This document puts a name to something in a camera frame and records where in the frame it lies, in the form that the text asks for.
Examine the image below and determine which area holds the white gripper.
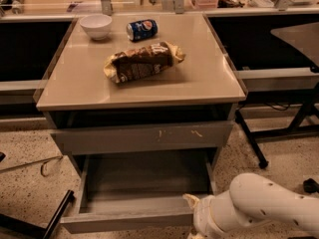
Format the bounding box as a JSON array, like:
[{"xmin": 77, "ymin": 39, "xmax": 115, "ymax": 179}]
[{"xmin": 182, "ymin": 193, "xmax": 227, "ymax": 239}]

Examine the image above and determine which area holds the grey drawer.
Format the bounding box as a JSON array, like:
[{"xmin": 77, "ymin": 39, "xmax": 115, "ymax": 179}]
[
  {"xmin": 61, "ymin": 149, "xmax": 213, "ymax": 234},
  {"xmin": 51, "ymin": 120, "xmax": 233, "ymax": 155}
]

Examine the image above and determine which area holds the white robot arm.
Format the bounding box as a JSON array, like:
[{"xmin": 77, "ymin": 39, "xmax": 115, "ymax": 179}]
[{"xmin": 182, "ymin": 173, "xmax": 319, "ymax": 239}]

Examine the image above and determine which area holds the grey drawer cabinet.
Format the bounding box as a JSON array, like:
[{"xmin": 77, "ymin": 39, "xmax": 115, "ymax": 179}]
[{"xmin": 37, "ymin": 14, "xmax": 246, "ymax": 169}]

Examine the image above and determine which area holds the grey top drawer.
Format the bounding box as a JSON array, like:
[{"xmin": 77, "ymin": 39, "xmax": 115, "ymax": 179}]
[{"xmin": 51, "ymin": 120, "xmax": 233, "ymax": 155}]

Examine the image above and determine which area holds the black table leg right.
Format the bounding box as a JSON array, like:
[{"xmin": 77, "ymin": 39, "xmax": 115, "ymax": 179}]
[{"xmin": 235, "ymin": 111, "xmax": 268, "ymax": 169}]

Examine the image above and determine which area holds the black table leg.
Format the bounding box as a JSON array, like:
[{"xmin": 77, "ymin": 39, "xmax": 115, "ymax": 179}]
[
  {"xmin": 235, "ymin": 111, "xmax": 268, "ymax": 169},
  {"xmin": 0, "ymin": 189, "xmax": 76, "ymax": 239}
]

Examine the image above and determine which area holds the black caster wheel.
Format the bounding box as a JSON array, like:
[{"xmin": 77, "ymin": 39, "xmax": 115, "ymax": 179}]
[{"xmin": 303, "ymin": 178, "xmax": 319, "ymax": 193}]

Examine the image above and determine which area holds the brown chip bag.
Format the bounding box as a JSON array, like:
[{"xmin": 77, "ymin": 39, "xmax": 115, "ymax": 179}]
[{"xmin": 104, "ymin": 42, "xmax": 185, "ymax": 84}]

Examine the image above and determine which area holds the blue pepsi can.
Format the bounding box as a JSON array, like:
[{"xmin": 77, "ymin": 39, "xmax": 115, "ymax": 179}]
[{"xmin": 127, "ymin": 19, "xmax": 158, "ymax": 42}]

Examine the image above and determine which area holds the black table leg left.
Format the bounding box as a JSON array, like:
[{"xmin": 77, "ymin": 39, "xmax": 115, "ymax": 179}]
[{"xmin": 0, "ymin": 189, "xmax": 76, "ymax": 239}]

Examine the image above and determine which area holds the white ceramic bowl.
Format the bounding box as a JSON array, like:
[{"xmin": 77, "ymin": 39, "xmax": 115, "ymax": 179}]
[{"xmin": 80, "ymin": 14, "xmax": 113, "ymax": 40}]

